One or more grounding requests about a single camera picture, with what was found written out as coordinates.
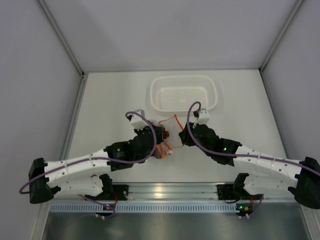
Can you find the clear zip top bag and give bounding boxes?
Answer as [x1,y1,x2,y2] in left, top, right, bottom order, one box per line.
[151,114,184,157]

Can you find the fake orange food piece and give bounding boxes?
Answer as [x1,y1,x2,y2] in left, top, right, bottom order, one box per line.
[153,143,169,159]

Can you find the fake purple grapes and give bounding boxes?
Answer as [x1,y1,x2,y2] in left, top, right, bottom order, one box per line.
[162,128,170,140]

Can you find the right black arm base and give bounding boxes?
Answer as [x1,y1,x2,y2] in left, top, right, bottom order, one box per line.
[216,184,240,202]

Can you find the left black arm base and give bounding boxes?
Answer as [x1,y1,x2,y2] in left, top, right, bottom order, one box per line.
[98,184,129,201]

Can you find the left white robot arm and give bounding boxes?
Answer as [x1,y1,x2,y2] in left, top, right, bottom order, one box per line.
[28,126,169,204]

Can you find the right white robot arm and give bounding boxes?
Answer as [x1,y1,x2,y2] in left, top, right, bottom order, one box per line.
[178,123,320,210]

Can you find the white perforated plastic basket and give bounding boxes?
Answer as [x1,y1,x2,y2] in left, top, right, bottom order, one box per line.
[149,75,218,116]

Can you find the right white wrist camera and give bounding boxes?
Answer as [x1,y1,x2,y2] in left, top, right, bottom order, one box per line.
[193,108,210,125]

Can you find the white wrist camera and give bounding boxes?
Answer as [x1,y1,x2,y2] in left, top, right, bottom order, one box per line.
[127,109,148,130]
[193,108,210,125]

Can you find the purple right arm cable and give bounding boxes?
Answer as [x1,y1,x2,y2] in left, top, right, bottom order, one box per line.
[186,101,320,177]

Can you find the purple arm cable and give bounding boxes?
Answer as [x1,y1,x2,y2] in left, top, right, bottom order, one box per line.
[19,111,158,195]
[186,101,320,177]

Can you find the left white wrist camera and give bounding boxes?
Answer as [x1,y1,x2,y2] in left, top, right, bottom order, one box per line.
[127,109,148,130]

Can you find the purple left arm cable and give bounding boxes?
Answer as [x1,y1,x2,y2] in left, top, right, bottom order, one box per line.
[19,111,158,195]

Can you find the aluminium mounting rail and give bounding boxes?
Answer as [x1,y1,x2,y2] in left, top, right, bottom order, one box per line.
[114,182,233,202]

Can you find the grey slotted cable duct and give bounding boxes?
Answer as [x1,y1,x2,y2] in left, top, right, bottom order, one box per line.
[50,202,251,214]

